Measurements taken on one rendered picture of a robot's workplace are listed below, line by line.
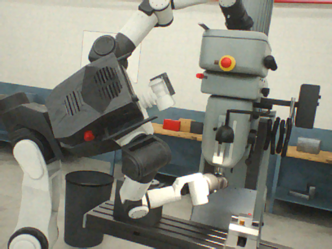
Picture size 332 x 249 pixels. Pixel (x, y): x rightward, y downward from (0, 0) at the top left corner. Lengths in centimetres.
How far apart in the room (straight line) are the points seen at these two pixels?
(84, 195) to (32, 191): 205
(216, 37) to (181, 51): 467
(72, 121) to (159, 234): 79
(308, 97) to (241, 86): 42
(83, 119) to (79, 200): 233
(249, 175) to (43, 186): 115
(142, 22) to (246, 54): 42
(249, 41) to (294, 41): 446
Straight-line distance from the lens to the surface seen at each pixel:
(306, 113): 182
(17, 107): 132
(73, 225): 355
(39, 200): 137
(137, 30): 140
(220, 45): 143
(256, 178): 204
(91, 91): 114
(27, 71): 762
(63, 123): 118
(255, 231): 166
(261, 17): 182
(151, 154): 115
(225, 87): 151
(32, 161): 131
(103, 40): 134
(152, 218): 175
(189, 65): 604
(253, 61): 141
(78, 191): 340
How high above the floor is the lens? 167
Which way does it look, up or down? 7 degrees down
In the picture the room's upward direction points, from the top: 7 degrees clockwise
